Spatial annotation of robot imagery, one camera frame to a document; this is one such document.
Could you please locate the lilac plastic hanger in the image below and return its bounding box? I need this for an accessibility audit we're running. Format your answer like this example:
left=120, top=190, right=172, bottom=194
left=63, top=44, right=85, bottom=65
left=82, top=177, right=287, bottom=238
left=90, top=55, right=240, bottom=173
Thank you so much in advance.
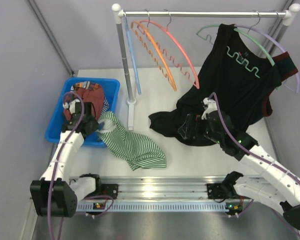
left=234, top=22, right=300, bottom=94

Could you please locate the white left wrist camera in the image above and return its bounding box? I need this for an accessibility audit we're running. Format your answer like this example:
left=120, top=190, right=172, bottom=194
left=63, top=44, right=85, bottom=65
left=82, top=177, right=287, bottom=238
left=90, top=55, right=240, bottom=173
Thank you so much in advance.
left=62, top=98, right=81, bottom=114

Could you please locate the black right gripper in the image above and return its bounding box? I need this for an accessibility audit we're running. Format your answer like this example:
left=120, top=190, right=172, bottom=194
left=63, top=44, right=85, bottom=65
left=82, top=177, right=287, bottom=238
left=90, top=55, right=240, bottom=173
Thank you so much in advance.
left=178, top=114, right=224, bottom=145

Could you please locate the aluminium mounting rail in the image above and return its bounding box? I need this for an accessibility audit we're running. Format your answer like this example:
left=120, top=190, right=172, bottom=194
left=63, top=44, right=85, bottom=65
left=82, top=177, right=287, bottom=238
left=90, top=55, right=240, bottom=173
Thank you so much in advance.
left=29, top=159, right=298, bottom=213

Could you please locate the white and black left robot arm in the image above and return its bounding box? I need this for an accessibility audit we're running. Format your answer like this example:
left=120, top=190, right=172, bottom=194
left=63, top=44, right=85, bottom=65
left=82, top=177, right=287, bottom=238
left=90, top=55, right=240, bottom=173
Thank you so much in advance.
left=30, top=100, right=119, bottom=218

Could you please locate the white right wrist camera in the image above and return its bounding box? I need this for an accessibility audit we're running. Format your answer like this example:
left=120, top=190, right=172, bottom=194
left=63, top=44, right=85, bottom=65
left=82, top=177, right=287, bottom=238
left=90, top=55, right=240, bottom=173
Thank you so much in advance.
left=201, top=97, right=218, bottom=120

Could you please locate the blue plastic bin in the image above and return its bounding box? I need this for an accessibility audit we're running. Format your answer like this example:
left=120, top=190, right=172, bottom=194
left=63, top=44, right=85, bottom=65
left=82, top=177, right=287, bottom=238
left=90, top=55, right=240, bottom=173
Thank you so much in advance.
left=45, top=77, right=120, bottom=143

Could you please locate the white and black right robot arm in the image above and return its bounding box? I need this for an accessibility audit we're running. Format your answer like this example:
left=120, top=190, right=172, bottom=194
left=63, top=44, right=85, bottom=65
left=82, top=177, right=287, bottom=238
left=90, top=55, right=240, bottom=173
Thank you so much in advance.
left=178, top=111, right=300, bottom=231

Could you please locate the rust red garment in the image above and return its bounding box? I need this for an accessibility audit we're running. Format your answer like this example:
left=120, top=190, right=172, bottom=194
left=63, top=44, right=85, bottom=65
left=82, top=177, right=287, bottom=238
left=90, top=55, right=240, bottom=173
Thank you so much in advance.
left=63, top=88, right=110, bottom=121

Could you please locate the patterned orange blue garment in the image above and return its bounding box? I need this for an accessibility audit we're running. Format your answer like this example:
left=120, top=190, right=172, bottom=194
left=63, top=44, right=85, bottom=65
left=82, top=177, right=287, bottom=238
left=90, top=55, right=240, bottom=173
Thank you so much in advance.
left=71, top=81, right=101, bottom=91

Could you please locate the orange plastic hanger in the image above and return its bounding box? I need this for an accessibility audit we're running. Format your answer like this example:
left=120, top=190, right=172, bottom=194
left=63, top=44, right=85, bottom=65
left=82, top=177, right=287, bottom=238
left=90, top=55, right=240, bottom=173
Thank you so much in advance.
left=130, top=20, right=177, bottom=92

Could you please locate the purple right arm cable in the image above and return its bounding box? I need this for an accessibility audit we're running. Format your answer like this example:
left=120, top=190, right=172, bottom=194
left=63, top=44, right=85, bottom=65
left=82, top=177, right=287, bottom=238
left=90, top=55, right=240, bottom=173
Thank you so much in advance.
left=207, top=92, right=300, bottom=240

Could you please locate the black tank top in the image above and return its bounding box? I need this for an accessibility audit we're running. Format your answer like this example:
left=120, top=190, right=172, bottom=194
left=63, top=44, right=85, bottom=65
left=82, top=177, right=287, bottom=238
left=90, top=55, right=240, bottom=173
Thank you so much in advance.
left=149, top=24, right=281, bottom=147

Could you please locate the mint green plastic hanger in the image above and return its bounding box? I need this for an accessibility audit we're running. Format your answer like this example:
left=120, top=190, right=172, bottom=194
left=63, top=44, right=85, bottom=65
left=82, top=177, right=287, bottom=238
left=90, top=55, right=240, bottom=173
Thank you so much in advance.
left=195, top=23, right=283, bottom=91

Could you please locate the green white striped tank top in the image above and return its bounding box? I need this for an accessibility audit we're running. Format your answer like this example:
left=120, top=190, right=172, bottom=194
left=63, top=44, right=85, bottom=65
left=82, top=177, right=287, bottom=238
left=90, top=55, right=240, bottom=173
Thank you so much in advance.
left=96, top=111, right=167, bottom=171

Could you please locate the white metal clothes rack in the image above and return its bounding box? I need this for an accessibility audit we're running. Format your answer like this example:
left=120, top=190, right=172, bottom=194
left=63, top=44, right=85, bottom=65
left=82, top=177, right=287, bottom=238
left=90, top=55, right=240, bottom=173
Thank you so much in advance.
left=111, top=2, right=300, bottom=132

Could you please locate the dark teal maroon-trimmed tank top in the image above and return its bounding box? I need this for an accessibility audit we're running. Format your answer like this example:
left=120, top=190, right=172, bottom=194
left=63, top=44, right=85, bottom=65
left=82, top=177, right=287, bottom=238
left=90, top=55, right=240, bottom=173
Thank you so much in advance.
left=261, top=51, right=299, bottom=117

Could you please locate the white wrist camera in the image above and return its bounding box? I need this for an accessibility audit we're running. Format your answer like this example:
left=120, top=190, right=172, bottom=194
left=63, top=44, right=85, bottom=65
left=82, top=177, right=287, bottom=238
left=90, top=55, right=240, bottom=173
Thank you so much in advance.
left=201, top=97, right=218, bottom=120
left=62, top=98, right=81, bottom=114

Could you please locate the light blue plastic hanger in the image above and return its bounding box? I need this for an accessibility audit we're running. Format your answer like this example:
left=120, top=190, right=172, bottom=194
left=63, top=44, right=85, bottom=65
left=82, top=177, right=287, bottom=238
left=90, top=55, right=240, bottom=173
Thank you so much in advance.
left=123, top=17, right=142, bottom=95

